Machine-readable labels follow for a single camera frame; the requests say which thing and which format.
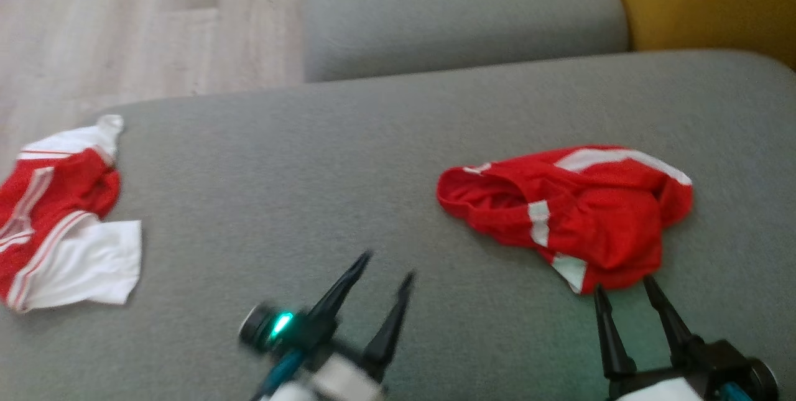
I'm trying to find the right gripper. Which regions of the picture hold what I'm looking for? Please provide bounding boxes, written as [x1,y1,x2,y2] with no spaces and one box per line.
[593,274,779,401]

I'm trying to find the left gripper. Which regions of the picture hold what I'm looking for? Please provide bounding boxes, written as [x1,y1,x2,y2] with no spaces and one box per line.
[239,251,417,401]

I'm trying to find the red shorts with white stripes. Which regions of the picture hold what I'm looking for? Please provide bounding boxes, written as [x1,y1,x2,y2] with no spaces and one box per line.
[437,145,693,295]

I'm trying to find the red and white sports jersey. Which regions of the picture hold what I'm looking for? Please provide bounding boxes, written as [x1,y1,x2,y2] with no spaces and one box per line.
[0,114,142,314]

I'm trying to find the large grey sofa seat cushion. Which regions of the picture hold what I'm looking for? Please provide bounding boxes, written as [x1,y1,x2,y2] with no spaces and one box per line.
[0,48,796,401]

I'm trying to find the teal left gripper cable plug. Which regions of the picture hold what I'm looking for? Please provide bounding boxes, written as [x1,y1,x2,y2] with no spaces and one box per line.
[251,350,305,401]

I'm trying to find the blue right gripper cable plug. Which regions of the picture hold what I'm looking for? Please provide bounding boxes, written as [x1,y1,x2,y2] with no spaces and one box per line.
[720,381,754,401]

